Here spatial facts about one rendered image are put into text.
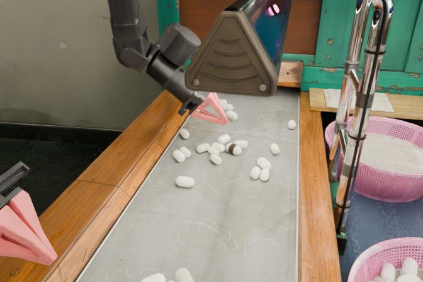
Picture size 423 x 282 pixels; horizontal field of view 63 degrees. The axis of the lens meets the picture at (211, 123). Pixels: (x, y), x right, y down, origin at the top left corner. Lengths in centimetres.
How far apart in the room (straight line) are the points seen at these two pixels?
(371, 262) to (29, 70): 220
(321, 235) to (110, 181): 38
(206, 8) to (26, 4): 141
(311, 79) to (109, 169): 67
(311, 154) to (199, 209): 28
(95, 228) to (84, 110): 180
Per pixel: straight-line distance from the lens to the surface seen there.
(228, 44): 29
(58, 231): 60
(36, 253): 43
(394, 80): 115
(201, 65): 30
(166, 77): 73
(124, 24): 70
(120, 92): 220
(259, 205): 65
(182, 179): 67
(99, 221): 61
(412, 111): 105
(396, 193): 82
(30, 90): 250
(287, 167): 76
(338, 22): 108
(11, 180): 43
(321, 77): 111
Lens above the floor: 115
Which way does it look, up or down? 26 degrees down
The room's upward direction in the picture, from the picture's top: straight up
